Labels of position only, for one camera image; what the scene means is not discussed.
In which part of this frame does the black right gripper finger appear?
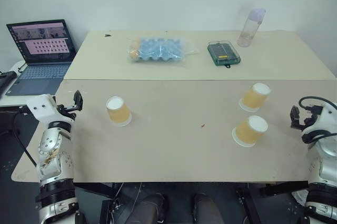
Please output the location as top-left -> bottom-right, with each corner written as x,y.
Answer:
290,117 -> 303,130
290,105 -> 299,123

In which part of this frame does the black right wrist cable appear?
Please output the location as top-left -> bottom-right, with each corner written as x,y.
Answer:
299,96 -> 337,114

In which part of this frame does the yellow paper cup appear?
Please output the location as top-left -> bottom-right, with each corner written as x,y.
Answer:
232,115 -> 269,148
238,82 -> 272,113
105,96 -> 133,127

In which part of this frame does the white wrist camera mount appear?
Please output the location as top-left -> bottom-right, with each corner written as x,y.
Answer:
25,94 -> 64,125
301,102 -> 337,144

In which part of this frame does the open grey laptop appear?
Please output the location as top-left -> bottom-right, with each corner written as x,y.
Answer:
5,18 -> 77,97

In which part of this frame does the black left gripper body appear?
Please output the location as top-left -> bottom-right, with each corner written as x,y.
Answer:
54,103 -> 78,123

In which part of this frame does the clear plastic bottle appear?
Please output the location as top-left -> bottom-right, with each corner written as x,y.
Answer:
236,8 -> 267,48

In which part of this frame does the black device with cable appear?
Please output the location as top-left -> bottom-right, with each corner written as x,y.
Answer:
0,70 -> 17,96

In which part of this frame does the black cable beside table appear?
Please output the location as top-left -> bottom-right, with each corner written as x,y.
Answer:
13,113 -> 38,168

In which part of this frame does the green screwdriver bit case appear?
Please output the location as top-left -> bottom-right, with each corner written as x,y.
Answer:
206,40 -> 242,68

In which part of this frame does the dark rounded shape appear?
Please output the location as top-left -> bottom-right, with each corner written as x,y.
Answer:
123,193 -> 170,224

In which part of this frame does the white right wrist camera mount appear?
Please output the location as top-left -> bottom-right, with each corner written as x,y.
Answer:
301,102 -> 337,144

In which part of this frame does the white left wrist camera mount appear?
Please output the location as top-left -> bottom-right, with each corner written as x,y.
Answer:
25,94 -> 64,125

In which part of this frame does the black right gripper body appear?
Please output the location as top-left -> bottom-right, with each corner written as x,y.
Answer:
302,105 -> 323,128

